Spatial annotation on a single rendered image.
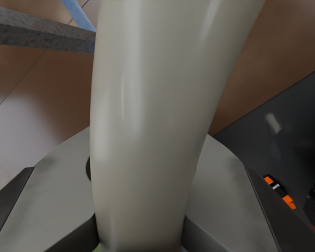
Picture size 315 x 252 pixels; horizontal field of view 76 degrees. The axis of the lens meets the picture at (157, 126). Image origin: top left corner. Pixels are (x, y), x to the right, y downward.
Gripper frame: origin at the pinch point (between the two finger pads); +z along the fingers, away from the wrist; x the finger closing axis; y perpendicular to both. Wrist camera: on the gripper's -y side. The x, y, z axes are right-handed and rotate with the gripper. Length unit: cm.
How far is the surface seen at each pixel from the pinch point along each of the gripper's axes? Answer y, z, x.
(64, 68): 31, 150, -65
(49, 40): 3, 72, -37
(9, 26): -2, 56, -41
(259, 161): 73, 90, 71
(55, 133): 86, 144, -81
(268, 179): 83, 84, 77
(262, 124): 50, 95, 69
